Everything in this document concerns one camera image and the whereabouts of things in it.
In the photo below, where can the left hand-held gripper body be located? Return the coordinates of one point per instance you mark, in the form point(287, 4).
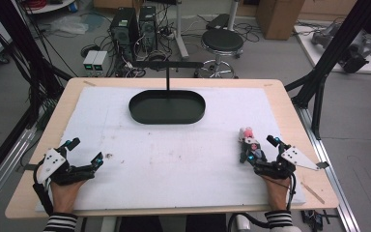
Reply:
point(56, 169)

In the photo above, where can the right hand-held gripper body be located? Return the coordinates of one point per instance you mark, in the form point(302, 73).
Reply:
point(278, 167)

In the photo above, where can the small pink white toy figure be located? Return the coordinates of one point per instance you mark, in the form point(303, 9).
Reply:
point(248, 132)

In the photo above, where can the black oval tray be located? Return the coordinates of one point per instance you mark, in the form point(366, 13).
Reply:
point(166, 107)

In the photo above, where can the person's right hand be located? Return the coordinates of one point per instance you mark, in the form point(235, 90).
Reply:
point(277, 193)

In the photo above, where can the person's left hand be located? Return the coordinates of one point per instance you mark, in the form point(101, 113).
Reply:
point(65, 196)

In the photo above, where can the thin wooden stick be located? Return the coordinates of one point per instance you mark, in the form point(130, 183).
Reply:
point(312, 192)

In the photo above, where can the black clamps pile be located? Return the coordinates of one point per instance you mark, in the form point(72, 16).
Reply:
point(314, 217)

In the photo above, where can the white foam mat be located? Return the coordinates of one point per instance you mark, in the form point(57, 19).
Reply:
point(180, 161)

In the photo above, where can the white power supply unit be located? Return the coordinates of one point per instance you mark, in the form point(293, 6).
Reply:
point(99, 63)
point(90, 63)

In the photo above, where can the white platform board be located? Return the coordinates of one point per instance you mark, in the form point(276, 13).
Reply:
point(335, 64)

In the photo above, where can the black round stool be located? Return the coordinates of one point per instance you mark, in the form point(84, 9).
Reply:
point(222, 41)

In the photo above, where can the black T-shaped stand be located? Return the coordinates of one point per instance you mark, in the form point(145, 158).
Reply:
point(167, 66)

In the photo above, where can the grey black machine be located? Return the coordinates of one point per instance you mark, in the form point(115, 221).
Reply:
point(354, 53)

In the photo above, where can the clear plastic bag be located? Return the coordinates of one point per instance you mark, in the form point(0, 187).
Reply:
point(69, 24)

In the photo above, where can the cardboard box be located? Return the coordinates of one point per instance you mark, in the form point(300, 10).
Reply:
point(278, 19)

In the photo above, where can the large black computer tower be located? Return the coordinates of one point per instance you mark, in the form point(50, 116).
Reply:
point(124, 32)

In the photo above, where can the slim black computer tower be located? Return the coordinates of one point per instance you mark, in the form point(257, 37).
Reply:
point(148, 27)

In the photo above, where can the white desk leg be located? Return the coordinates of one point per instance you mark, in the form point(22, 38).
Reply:
point(181, 32)

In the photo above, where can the aluminium rail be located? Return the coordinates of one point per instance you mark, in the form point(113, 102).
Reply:
point(3, 162)
point(330, 167)

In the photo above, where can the black frame strut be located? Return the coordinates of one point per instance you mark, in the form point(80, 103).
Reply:
point(331, 54)
point(22, 48)

